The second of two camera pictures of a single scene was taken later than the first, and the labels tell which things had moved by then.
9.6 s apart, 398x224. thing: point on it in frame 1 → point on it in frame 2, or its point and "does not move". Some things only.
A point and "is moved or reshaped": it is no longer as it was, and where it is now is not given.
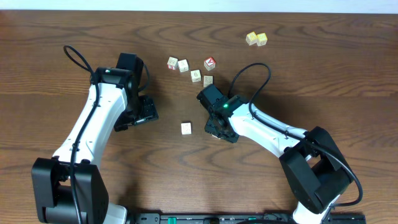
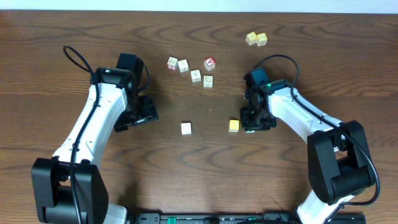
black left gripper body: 140,109 does not move
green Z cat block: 186,128 does not move
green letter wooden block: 262,39 does not move
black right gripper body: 212,126 → 254,119
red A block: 209,63 does not move
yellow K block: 251,38 is moved or reshaped
